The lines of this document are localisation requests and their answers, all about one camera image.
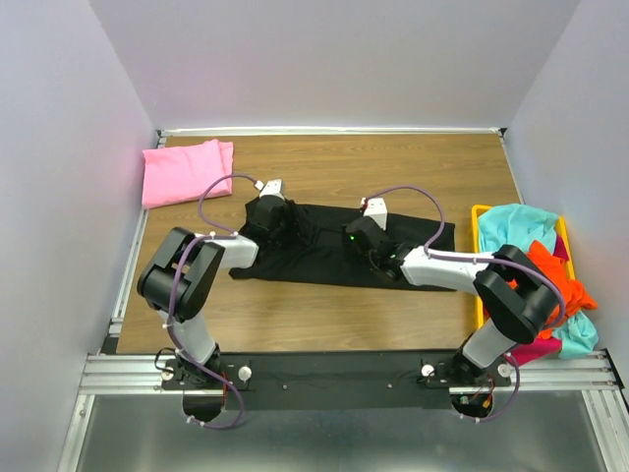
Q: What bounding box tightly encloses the black t-shirt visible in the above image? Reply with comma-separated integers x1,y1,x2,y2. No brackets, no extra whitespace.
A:
229,198,439,291

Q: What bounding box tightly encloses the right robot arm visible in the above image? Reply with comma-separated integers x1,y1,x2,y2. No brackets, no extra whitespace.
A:
343,216,566,385

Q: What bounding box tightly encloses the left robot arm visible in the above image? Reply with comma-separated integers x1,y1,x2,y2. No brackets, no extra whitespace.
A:
137,195,296,388

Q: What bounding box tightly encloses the yellow plastic bin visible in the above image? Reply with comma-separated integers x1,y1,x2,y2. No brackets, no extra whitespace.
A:
470,204,576,327

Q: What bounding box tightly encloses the folded pink t-shirt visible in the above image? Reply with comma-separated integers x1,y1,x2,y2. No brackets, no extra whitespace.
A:
142,139,234,209

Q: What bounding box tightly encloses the teal t-shirt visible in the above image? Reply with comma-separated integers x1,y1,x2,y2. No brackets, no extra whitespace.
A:
472,204,599,360

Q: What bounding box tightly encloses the magenta t-shirt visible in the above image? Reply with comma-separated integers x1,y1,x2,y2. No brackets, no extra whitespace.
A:
512,238,572,366

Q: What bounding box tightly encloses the orange t-shirt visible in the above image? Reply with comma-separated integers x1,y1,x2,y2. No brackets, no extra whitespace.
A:
506,235,599,350

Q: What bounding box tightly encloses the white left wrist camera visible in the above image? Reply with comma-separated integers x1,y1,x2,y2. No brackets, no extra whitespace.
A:
254,179,285,200

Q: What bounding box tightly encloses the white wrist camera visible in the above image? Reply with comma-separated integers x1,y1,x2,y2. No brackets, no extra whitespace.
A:
254,179,285,200
361,198,388,230

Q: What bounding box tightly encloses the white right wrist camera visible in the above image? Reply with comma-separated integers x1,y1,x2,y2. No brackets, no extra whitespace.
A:
361,198,388,230

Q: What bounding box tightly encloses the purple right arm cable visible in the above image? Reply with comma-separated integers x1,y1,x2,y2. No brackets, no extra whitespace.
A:
368,185,567,335

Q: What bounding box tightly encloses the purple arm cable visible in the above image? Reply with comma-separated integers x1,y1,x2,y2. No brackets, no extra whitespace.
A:
368,185,567,335
165,174,261,345

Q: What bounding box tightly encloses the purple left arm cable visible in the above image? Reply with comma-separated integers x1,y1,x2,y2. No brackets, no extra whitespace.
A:
165,174,261,345

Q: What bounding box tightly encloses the black mounting base plate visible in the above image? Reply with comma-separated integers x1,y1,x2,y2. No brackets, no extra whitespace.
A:
158,350,512,425

